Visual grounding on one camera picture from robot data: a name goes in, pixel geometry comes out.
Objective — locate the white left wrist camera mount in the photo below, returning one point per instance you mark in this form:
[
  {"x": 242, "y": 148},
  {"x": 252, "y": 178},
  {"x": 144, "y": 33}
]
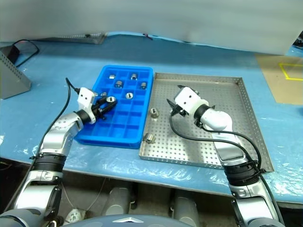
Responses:
[{"x": 85, "y": 97}]

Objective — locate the grey rounded cylinder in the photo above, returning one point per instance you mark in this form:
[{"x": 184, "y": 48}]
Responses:
[
  {"x": 119, "y": 201},
  {"x": 187, "y": 208}
]

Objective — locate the brown floor board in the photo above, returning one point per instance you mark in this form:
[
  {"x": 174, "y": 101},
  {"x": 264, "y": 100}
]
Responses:
[{"x": 277, "y": 87}]

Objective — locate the black equipment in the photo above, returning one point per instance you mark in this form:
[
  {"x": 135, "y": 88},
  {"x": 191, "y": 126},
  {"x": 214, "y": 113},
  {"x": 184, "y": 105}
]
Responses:
[{"x": 298, "y": 42}]

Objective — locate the blue-grey robot torso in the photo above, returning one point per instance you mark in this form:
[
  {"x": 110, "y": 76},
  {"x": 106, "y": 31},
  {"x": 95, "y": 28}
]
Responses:
[{"x": 125, "y": 221}]

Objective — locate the grey perforated metal tray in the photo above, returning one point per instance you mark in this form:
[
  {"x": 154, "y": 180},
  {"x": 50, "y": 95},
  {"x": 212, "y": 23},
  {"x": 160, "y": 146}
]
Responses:
[{"x": 80, "y": 39}]

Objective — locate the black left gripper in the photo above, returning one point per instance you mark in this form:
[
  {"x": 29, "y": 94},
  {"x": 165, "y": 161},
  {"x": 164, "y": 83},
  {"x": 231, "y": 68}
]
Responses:
[{"x": 99, "y": 113}]

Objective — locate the metal nut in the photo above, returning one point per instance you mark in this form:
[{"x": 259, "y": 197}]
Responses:
[
  {"x": 154, "y": 112},
  {"x": 110, "y": 99}
]

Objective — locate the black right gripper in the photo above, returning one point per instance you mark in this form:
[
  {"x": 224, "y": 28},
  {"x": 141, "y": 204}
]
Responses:
[{"x": 178, "y": 110}]

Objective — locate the blue compartment tray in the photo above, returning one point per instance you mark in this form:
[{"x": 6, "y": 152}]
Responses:
[{"x": 118, "y": 123}]

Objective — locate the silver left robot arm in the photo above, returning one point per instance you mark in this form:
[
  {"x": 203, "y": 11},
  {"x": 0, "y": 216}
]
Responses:
[{"x": 56, "y": 134}]

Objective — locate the small white device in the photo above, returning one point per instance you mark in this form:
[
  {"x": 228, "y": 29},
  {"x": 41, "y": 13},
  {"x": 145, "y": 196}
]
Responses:
[{"x": 74, "y": 216}]

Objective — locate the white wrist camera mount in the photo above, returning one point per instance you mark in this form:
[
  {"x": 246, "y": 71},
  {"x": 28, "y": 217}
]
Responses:
[
  {"x": 189, "y": 99},
  {"x": 85, "y": 97}
]

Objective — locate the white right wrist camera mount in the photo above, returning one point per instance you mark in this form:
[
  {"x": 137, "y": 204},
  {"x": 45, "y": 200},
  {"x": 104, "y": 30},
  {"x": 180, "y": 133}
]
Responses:
[{"x": 189, "y": 99}]

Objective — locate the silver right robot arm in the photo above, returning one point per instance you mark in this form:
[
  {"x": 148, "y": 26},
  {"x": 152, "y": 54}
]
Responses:
[{"x": 220, "y": 123}]

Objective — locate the grey perforated metal stand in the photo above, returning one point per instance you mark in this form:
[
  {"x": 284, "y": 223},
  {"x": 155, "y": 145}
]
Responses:
[{"x": 11, "y": 80}]

